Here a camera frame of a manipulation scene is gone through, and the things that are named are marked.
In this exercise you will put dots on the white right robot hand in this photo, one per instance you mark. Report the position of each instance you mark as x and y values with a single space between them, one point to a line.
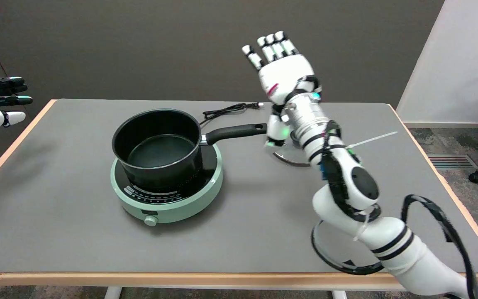
284 77

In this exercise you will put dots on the glass pot lid black knob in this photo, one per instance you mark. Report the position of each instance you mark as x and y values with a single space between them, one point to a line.
289 161

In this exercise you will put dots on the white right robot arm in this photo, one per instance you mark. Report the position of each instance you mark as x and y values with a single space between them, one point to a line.
355 187

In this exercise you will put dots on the grey table mat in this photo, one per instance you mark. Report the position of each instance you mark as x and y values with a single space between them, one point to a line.
264 216

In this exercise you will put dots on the green induction cooker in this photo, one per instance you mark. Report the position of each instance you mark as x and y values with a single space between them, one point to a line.
181 207

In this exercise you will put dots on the metal floor vent grille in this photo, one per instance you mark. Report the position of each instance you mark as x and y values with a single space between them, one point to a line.
450 162

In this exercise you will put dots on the white table leg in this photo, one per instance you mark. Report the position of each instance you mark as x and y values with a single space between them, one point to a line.
339 295
113 293

